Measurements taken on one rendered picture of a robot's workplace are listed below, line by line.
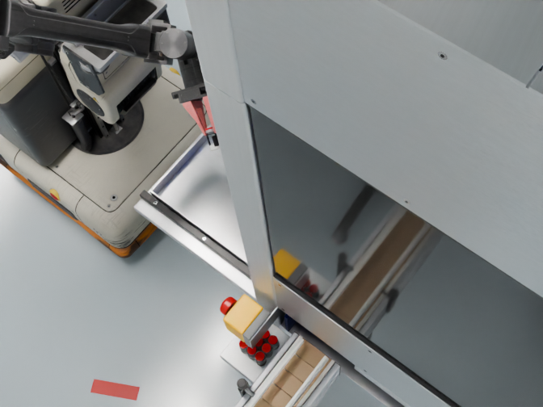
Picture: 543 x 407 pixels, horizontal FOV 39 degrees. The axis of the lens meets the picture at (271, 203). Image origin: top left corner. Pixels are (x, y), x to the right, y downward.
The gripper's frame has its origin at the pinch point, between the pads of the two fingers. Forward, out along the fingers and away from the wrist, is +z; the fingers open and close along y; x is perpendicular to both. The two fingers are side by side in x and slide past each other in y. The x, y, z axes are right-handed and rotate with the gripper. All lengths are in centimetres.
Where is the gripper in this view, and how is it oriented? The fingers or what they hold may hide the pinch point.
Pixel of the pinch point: (210, 130)
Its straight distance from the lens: 158.0
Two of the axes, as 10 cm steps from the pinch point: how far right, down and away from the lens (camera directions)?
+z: 2.5, 9.7, 0.6
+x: 2.4, -1.2, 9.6
